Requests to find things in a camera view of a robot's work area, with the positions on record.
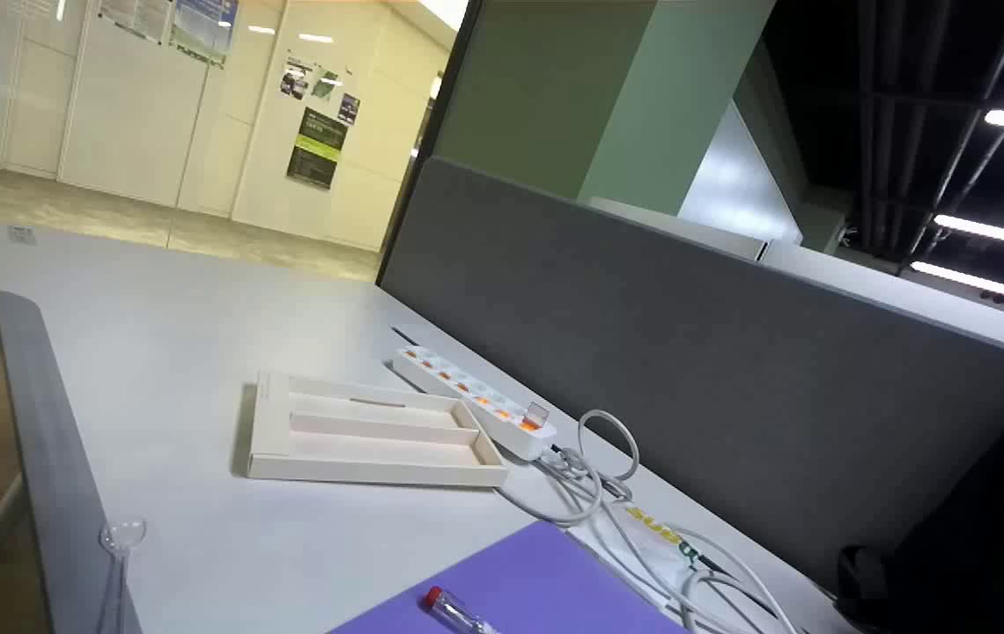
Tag green and black wall poster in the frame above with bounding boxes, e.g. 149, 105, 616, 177
283, 103, 353, 195

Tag white cable bundle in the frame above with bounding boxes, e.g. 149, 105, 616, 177
591, 514, 808, 634

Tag gray desk partition panel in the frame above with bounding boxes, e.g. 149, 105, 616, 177
378, 155, 1004, 590

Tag white power strip orange switches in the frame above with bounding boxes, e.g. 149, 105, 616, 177
387, 343, 561, 466

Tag yellow labelled cable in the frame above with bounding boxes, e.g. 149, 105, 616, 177
619, 502, 706, 559

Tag small wall notices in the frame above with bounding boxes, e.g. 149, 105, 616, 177
278, 57, 364, 128

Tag purple mat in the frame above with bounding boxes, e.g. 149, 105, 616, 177
326, 519, 692, 634

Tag red capped clear screwdriver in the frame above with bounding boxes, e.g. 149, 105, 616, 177
419, 580, 499, 634

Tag beige wooden divided tray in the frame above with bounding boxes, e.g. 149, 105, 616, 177
244, 370, 511, 493

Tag clear plastic clamp piece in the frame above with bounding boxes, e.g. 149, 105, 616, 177
95, 514, 153, 634

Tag white looped cable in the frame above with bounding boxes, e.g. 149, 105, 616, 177
495, 406, 646, 530

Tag large blue wall poster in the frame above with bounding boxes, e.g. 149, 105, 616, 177
165, 0, 244, 69

